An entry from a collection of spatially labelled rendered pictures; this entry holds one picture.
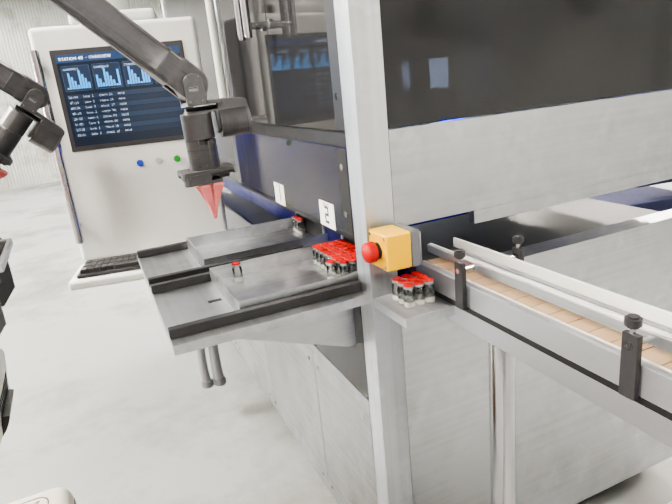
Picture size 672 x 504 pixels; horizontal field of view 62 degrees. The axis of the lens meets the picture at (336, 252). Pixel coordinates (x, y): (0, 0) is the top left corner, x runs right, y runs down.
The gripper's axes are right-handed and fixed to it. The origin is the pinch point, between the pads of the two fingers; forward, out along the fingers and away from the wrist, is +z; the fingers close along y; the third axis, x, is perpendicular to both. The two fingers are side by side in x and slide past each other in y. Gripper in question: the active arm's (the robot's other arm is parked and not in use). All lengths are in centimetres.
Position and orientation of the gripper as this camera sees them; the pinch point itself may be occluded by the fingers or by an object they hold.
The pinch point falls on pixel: (214, 213)
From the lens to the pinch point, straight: 112.8
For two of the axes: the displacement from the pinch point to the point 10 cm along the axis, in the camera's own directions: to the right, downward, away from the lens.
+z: 1.1, 9.4, 3.1
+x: -4.1, -2.4, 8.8
